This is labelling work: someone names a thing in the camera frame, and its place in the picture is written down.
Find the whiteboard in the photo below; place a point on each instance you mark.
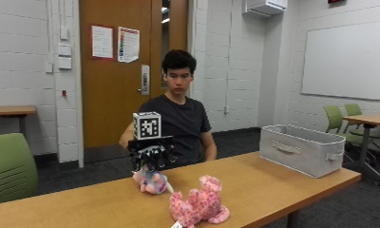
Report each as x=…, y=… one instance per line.
x=349, y=60

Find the pink spotted plush toy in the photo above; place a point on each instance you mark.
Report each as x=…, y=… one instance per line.
x=198, y=202

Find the white wall switch box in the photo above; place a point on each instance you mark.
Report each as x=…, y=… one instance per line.
x=64, y=62
x=64, y=50

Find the the person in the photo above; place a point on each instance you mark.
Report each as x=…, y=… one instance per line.
x=179, y=107

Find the white paper notice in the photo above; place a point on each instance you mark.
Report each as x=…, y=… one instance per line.
x=101, y=41

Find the white wall air unit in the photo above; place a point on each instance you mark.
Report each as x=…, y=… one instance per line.
x=264, y=7

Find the pink and purple plush toy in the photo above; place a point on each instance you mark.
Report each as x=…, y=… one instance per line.
x=152, y=182

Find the white marker cube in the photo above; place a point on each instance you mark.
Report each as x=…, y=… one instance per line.
x=147, y=125

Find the grey fabric storage bin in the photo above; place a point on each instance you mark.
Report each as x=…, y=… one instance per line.
x=301, y=149

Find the red exit sign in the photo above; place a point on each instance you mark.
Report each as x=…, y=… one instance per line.
x=336, y=1

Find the white wall conduit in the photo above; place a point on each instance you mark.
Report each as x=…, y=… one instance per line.
x=228, y=57

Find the wooden door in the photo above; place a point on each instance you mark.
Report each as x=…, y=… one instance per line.
x=113, y=95

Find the colourful paper notice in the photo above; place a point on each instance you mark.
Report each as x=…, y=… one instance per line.
x=128, y=44

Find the wooden side table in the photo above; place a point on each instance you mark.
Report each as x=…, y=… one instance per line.
x=373, y=126
x=11, y=111

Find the green chair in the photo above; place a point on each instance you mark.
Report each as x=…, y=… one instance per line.
x=337, y=122
x=8, y=167
x=358, y=118

